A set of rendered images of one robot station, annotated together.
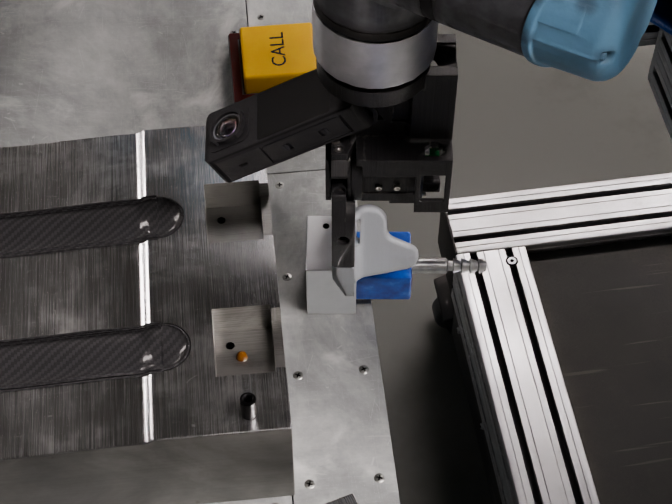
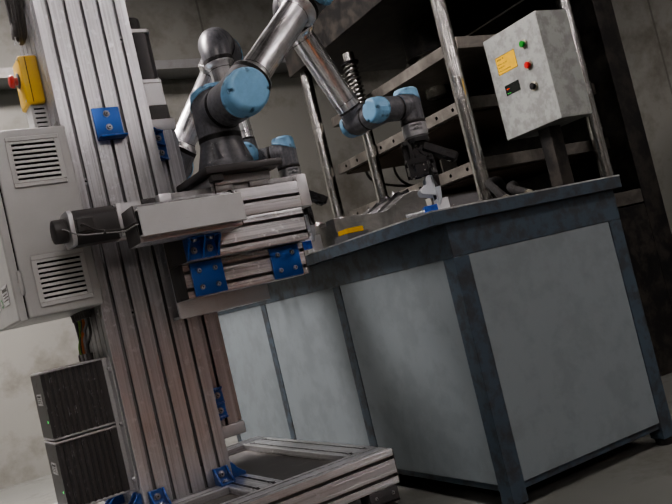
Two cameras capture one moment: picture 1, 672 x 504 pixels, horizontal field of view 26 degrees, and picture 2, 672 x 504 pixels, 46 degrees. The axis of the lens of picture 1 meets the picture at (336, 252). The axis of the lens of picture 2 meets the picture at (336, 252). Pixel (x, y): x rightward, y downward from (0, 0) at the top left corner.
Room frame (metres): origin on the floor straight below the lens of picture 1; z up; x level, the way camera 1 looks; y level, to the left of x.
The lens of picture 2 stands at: (3.09, -0.97, 0.66)
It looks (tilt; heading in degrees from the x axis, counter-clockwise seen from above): 3 degrees up; 157
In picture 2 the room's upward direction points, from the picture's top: 13 degrees counter-clockwise
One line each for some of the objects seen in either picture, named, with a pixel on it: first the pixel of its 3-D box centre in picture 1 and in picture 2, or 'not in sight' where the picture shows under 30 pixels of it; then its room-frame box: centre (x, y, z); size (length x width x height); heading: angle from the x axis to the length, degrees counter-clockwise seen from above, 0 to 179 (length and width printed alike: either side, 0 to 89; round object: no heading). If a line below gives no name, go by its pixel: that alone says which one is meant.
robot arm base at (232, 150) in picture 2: not in sight; (223, 154); (1.04, -0.36, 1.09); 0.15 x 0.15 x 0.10
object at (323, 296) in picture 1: (396, 265); (301, 246); (0.63, -0.04, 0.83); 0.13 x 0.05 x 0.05; 90
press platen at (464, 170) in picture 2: not in sight; (469, 182); (-0.12, 1.15, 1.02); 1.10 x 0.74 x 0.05; 6
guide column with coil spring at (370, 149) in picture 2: not in sight; (379, 184); (-0.25, 0.75, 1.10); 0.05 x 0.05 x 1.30
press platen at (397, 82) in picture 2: not in sight; (445, 82); (-0.12, 1.16, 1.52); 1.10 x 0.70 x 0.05; 6
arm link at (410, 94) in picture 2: not in sight; (408, 107); (1.04, 0.24, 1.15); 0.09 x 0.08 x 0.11; 103
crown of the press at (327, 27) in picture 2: not in sight; (424, 36); (-0.12, 1.10, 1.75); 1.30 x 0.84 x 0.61; 6
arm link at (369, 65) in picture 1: (375, 23); (291, 175); (0.64, -0.02, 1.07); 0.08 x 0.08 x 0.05
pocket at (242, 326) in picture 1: (249, 355); not in sight; (0.53, 0.06, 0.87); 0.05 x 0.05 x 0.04; 6
